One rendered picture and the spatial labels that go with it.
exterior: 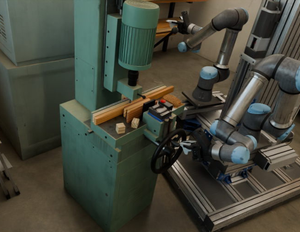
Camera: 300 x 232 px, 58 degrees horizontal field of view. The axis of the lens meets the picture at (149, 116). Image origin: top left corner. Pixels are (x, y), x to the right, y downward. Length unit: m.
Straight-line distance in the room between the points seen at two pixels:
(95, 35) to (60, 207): 1.32
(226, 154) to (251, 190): 1.19
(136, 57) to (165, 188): 1.36
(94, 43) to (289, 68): 0.96
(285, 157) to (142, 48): 1.17
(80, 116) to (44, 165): 0.95
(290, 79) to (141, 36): 0.70
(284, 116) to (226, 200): 0.92
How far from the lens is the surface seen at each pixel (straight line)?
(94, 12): 1.48
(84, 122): 1.66
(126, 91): 1.53
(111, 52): 1.49
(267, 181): 2.54
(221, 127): 1.33
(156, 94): 1.74
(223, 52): 2.03
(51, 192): 2.34
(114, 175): 1.60
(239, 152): 1.20
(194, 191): 2.15
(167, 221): 2.21
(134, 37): 1.33
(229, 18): 1.88
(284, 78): 1.34
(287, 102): 1.46
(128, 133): 1.44
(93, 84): 1.62
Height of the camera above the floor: 1.79
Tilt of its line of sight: 34 degrees down
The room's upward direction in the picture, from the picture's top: 10 degrees clockwise
